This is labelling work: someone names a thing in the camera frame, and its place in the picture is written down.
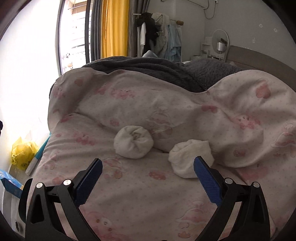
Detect grey upholstered headboard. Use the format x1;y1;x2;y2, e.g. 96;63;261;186
224;45;296;91

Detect white vanity shelf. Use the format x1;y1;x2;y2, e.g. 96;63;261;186
191;43;225;61

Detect yellow curtain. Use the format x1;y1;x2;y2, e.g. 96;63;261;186
101;0;130;58

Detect hanging clothes on rack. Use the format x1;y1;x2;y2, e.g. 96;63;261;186
134;13;184;62

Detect blue snack bag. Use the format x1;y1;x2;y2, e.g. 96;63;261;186
0;170;23;199

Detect grey curtain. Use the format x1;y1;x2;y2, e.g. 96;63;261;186
84;0;102;64

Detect white wall cable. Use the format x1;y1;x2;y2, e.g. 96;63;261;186
160;0;219;20

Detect dark grey fleece blanket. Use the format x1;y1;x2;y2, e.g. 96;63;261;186
84;56;243;93

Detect yellow plastic bag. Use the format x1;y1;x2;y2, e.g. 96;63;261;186
11;138;38;171

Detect white sock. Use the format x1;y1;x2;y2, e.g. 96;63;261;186
168;140;214;179
113;126;154;159

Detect round white vanity mirror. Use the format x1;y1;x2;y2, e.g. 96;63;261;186
212;29;230;59

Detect pink patterned white duvet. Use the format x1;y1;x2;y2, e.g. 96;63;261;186
33;68;295;240

